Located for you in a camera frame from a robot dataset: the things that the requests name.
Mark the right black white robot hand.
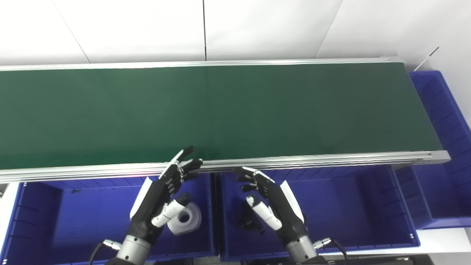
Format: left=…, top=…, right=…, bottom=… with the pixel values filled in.
left=233, top=166, right=309, bottom=244

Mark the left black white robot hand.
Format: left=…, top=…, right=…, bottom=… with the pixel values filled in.
left=129, top=146, right=203, bottom=243

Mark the black part in bin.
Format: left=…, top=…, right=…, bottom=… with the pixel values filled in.
left=235, top=210, right=266, bottom=235

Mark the blue bin with black part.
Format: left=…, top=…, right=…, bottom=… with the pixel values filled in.
left=217, top=165, right=421, bottom=262

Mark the green conveyor belt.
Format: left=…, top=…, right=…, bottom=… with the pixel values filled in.
left=0, top=56, right=451, bottom=184
left=0, top=63, right=444, bottom=170

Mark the blue bin with white part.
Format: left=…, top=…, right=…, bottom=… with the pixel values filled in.
left=0, top=173, right=217, bottom=265

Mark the blue bin at conveyor end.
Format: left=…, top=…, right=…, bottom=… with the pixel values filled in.
left=396, top=70, right=471, bottom=229

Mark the thin white black rod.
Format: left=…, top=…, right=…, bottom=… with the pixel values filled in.
left=414, top=47, right=440, bottom=71

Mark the white ring part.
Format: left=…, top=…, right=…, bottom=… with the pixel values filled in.
left=167, top=202, right=202, bottom=236

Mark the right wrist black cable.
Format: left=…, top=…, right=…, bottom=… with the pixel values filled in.
left=314, top=237, right=348, bottom=260

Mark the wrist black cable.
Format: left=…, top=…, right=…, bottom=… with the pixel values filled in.
left=89, top=239, right=122, bottom=265
left=314, top=237, right=348, bottom=260

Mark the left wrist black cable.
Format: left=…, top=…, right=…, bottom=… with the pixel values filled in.
left=89, top=239, right=122, bottom=265

